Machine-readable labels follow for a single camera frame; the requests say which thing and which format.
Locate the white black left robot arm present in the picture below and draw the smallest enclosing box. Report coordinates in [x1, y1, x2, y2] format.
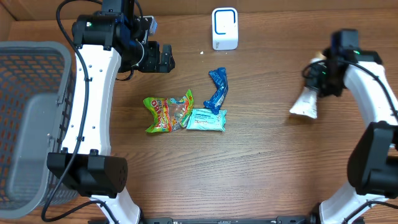
[47, 0, 175, 224]

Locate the white tube gold cap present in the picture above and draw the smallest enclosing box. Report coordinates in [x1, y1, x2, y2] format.
[289, 52, 326, 119]

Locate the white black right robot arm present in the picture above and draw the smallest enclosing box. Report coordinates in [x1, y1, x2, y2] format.
[302, 29, 397, 223]

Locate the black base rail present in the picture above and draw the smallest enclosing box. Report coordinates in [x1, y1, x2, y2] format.
[139, 213, 320, 224]

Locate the white barcode scanner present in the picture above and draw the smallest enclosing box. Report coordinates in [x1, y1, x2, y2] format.
[211, 7, 239, 51]

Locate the grey plastic mesh basket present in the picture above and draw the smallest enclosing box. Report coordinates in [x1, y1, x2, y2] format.
[1, 41, 77, 219]

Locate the teal wet wipes pack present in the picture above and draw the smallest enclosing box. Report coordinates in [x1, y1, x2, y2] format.
[186, 109, 228, 132]

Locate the blue snack wrapper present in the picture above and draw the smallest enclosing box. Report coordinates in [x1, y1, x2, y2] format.
[203, 67, 228, 114]

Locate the colourful gummy candy bag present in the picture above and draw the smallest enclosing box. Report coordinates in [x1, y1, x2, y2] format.
[143, 90, 194, 133]

